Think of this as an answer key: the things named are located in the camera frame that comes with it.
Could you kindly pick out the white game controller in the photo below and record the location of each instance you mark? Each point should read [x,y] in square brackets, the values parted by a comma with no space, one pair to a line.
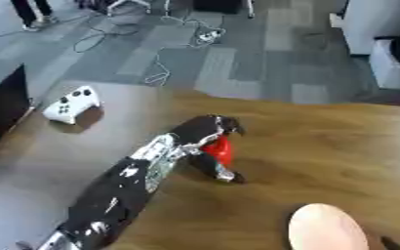
[71,104]

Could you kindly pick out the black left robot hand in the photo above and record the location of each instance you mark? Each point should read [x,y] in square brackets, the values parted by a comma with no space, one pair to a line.
[200,128]

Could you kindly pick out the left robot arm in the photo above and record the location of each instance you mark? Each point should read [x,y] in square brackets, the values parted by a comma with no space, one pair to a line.
[118,192]

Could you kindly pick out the red toy object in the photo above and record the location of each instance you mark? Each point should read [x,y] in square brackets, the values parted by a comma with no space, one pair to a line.
[220,150]

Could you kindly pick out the person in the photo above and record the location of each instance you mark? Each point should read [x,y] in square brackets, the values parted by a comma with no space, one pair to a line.
[33,13]

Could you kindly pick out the white chair base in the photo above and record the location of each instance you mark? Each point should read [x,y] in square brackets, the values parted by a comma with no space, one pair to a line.
[130,6]

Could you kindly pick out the black box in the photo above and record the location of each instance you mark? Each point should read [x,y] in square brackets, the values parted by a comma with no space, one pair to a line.
[1,104]

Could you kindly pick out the pale pink oval object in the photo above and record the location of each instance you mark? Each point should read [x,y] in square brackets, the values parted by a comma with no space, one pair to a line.
[326,228]

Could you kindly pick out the white power strip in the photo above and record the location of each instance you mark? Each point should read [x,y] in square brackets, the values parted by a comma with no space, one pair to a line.
[210,35]

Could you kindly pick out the white cabinet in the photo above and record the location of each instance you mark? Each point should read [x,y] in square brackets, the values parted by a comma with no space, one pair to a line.
[374,26]

